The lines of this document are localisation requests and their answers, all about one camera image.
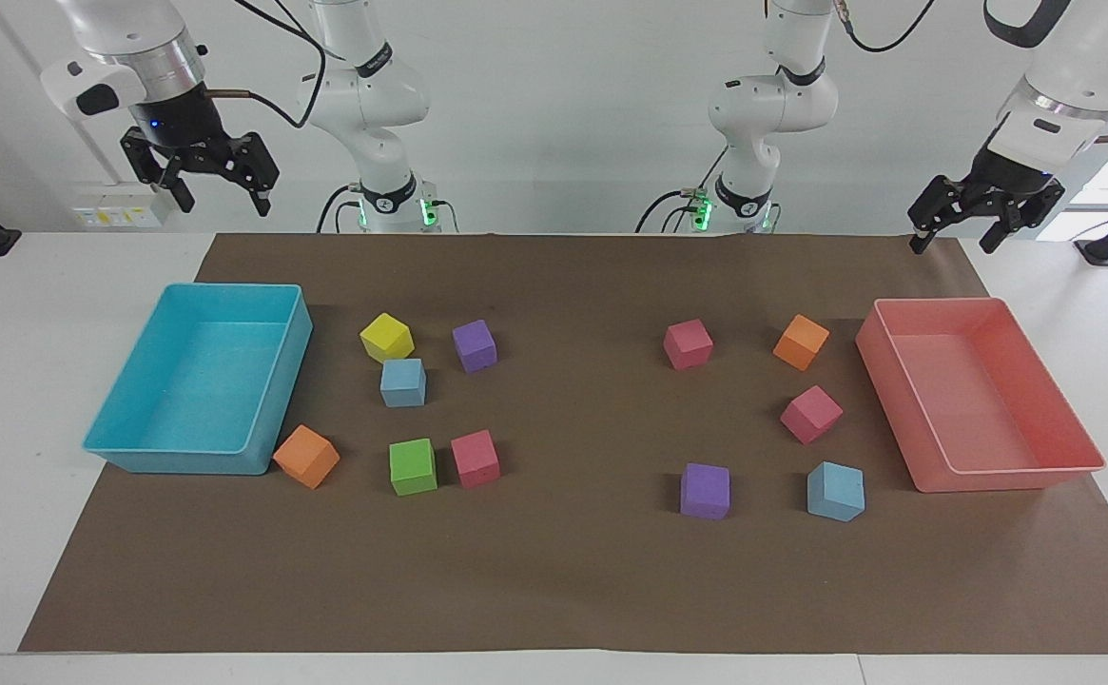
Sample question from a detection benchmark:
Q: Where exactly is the orange block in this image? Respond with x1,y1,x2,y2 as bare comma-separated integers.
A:
272,423,341,491
771,313,831,373

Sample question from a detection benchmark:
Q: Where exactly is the green block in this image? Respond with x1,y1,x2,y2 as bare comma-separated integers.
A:
388,438,439,498

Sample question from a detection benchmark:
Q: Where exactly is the blue block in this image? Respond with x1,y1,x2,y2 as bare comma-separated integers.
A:
806,460,867,524
379,358,428,409

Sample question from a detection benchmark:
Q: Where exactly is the white wall socket strip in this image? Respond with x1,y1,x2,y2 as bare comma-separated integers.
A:
72,185,170,230

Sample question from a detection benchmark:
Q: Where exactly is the yellow block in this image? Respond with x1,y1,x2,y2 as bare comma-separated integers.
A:
359,312,416,365

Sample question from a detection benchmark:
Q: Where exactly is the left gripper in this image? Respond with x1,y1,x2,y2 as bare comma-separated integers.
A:
906,143,1067,256

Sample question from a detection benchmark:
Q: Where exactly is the pink plastic bin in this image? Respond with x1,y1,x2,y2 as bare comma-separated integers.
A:
854,297,1108,495

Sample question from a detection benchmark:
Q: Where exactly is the purple block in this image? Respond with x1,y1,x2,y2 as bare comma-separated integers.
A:
679,462,732,521
451,319,499,374

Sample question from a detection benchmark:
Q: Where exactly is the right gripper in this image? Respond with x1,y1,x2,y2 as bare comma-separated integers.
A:
120,82,282,219

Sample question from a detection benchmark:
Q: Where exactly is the blue plastic bin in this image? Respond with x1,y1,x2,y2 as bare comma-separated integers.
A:
82,283,315,477

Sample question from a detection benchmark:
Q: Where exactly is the pink block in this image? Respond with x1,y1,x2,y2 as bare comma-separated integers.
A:
779,384,846,447
662,318,715,372
450,429,502,490

